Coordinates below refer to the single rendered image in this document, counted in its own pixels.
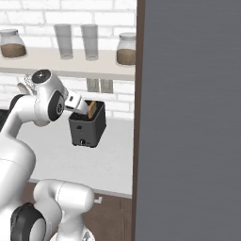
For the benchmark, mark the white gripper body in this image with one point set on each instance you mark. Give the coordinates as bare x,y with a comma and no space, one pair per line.
83,107

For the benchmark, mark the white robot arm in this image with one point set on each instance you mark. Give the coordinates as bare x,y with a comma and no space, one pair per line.
19,157

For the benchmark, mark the brown bread slice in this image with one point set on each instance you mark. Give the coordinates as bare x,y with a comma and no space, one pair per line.
92,109

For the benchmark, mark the dark grey toaster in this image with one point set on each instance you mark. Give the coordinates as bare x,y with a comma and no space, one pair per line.
89,131

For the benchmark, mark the brown tall side panel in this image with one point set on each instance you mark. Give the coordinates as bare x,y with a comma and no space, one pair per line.
138,94

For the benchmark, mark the clear drinking glass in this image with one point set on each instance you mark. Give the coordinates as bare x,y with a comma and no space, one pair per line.
90,42
64,42

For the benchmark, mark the glass jar with brown filling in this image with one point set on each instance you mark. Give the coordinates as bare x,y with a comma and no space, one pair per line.
12,47
126,53

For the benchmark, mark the black hob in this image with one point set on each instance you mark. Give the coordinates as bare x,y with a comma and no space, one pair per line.
3,117

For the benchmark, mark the grey fridge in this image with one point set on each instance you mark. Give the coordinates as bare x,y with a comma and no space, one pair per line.
191,125

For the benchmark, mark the brown base cupboard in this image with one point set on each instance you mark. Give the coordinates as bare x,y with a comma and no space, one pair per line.
109,219

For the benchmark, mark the grey wall socket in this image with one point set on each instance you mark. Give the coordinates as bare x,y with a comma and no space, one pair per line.
106,86
93,85

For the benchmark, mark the pale wall shelf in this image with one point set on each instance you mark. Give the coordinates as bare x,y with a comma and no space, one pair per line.
81,67

